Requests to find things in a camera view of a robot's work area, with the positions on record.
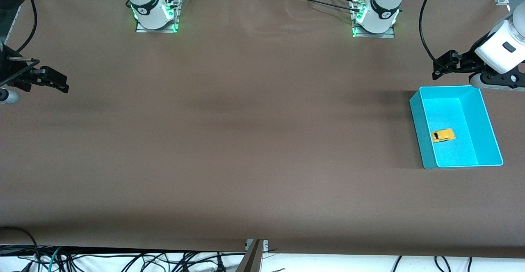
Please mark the turquoise plastic bin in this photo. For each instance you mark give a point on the turquoise plastic bin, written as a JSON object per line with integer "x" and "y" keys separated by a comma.
{"x": 463, "y": 112}

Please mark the brown table cover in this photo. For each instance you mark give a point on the brown table cover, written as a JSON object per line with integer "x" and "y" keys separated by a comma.
{"x": 262, "y": 99}

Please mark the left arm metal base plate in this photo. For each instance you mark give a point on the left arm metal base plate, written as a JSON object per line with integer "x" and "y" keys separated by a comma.
{"x": 375, "y": 35}

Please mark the dark slanted post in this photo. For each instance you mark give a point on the dark slanted post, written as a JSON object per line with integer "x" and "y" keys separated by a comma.
{"x": 251, "y": 261}

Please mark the yellow beetle toy car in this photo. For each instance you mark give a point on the yellow beetle toy car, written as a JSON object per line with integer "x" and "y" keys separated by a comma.
{"x": 443, "y": 135}

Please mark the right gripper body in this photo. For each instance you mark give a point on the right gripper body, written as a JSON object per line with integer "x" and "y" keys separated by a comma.
{"x": 9, "y": 70}

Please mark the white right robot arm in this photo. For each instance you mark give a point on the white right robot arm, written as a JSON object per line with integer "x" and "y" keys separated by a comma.
{"x": 147, "y": 13}

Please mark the metal bracket with screws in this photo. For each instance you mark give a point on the metal bracket with screws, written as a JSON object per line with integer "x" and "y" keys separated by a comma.
{"x": 265, "y": 244}

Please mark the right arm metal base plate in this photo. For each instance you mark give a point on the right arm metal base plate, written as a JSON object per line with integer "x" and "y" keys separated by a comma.
{"x": 158, "y": 30}

